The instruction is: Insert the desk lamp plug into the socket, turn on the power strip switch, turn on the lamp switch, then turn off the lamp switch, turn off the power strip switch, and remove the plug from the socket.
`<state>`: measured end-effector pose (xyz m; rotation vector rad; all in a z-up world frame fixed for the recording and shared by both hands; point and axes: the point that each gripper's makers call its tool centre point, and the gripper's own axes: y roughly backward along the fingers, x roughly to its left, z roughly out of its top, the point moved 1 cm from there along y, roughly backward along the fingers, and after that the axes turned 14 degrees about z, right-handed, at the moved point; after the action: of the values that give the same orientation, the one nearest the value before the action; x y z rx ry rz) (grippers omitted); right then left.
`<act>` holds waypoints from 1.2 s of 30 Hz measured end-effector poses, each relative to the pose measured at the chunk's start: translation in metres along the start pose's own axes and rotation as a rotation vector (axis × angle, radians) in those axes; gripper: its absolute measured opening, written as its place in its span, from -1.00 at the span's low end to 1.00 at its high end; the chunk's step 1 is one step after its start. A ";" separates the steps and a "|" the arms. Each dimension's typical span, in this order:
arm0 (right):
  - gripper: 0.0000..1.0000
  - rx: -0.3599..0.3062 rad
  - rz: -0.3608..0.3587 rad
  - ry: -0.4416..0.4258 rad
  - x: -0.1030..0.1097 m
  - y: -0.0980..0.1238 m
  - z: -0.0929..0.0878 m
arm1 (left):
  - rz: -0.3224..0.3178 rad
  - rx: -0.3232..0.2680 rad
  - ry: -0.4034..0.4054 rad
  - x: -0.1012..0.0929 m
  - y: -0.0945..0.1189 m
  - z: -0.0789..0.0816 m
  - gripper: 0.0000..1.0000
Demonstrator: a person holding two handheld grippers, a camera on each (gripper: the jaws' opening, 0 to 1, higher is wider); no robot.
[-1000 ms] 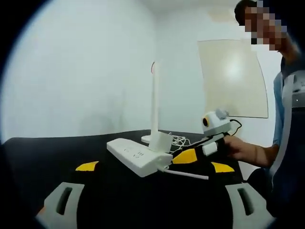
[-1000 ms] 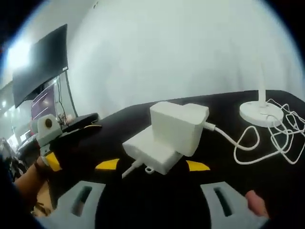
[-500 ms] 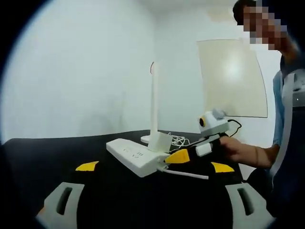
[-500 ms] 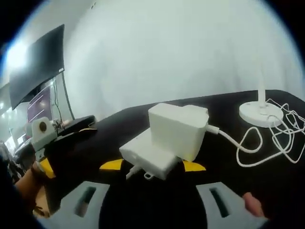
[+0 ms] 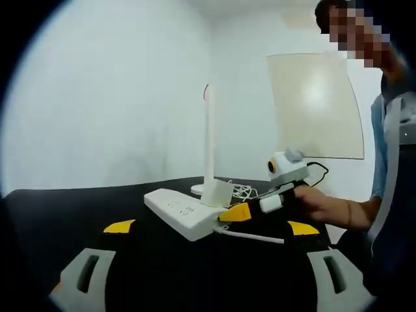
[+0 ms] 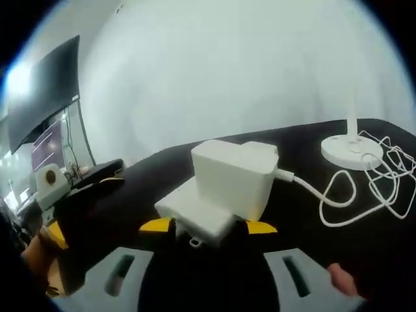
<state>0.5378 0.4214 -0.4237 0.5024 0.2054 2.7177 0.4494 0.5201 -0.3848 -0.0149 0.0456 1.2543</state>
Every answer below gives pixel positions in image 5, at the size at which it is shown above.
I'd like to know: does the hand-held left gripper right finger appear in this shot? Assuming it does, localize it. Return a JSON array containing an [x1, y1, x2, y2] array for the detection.
[[285, 220, 376, 305]]

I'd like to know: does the white grey chest device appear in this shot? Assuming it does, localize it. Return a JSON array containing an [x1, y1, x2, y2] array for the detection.
[[383, 97, 416, 146]]

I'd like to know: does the white lamp cable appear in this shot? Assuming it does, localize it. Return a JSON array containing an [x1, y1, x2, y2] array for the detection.
[[229, 183, 261, 201]]

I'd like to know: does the white power strip cable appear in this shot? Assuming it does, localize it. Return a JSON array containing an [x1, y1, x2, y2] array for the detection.
[[213, 227, 285, 244]]

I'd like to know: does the white desk lamp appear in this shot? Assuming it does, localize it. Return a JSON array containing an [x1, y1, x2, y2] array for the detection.
[[190, 83, 218, 196]]

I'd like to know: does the person's head and neck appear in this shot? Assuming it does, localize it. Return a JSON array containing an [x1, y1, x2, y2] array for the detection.
[[313, 0, 410, 97]]

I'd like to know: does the black table cloth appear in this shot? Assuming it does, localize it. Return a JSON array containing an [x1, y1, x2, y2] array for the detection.
[[3, 176, 332, 312]]

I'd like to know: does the white power strip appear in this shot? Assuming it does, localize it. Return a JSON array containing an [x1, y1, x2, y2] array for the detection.
[[144, 188, 228, 242]]

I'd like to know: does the person's right hand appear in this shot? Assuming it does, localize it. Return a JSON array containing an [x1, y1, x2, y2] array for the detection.
[[285, 185, 350, 228]]

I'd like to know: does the beige wall board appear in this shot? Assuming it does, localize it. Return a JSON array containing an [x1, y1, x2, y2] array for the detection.
[[266, 53, 365, 160]]

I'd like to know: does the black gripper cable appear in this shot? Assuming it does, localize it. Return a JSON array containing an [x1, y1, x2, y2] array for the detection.
[[305, 161, 330, 188]]

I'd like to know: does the white desk lamp plug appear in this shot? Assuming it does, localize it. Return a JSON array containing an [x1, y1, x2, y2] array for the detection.
[[200, 181, 233, 208]]

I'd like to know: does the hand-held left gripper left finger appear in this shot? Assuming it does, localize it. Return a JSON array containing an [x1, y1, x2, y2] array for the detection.
[[47, 219, 137, 305]]

